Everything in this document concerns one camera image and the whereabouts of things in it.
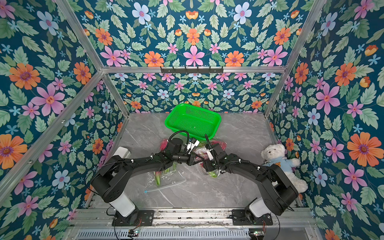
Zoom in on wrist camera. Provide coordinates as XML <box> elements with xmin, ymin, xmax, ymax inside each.
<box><xmin>186</xmin><ymin>138</ymin><xmax>200</xmax><ymax>154</ymax></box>
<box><xmin>205</xmin><ymin>144</ymin><xmax>220</xmax><ymax>161</ymax></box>

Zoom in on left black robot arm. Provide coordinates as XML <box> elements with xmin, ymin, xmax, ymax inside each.
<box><xmin>91</xmin><ymin>131</ymin><xmax>200</xmax><ymax>218</ymax></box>

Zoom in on white teddy bear blue shirt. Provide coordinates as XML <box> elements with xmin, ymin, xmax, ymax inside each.
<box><xmin>261</xmin><ymin>144</ymin><xmax>308</xmax><ymax>194</ymax></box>

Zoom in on aluminium front rail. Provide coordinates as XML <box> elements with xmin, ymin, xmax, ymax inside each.
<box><xmin>64</xmin><ymin>208</ymin><xmax>322</xmax><ymax>240</ymax></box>

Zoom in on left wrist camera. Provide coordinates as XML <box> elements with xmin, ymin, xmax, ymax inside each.
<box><xmin>186</xmin><ymin>138</ymin><xmax>200</xmax><ymax>154</ymax></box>

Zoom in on green plastic basket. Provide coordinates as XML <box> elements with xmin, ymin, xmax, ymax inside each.
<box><xmin>165</xmin><ymin>104</ymin><xmax>222</xmax><ymax>141</ymax></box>

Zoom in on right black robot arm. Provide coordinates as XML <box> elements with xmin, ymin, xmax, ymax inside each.
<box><xmin>203</xmin><ymin>152</ymin><xmax>299</xmax><ymax>221</ymax></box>

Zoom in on black hook rail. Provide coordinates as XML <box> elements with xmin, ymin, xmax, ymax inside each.
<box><xmin>160</xmin><ymin>67</ymin><xmax>224</xmax><ymax>74</ymax></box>

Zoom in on clear zip-top bag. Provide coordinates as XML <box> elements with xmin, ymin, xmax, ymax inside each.
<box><xmin>194</xmin><ymin>142</ymin><xmax>220</xmax><ymax>178</ymax></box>
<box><xmin>143</xmin><ymin>139</ymin><xmax>187</xmax><ymax>194</ymax></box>

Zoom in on pink dragon fruit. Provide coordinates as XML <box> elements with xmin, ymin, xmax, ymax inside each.
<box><xmin>195</xmin><ymin>140</ymin><xmax>227</xmax><ymax>178</ymax></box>
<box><xmin>154</xmin><ymin>139</ymin><xmax>177</xmax><ymax>187</ymax></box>

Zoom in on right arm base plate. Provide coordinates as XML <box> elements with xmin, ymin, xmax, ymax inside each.
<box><xmin>227</xmin><ymin>209</ymin><xmax>273</xmax><ymax>226</ymax></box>

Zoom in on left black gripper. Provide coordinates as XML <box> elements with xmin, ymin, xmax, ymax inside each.
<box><xmin>171</xmin><ymin>152</ymin><xmax>205</xmax><ymax>167</ymax></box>

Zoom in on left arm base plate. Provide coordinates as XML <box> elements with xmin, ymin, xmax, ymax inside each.
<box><xmin>112</xmin><ymin>210</ymin><xmax>155</xmax><ymax>227</ymax></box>

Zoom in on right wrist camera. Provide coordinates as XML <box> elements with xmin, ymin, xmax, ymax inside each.
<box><xmin>205</xmin><ymin>144</ymin><xmax>220</xmax><ymax>161</ymax></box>

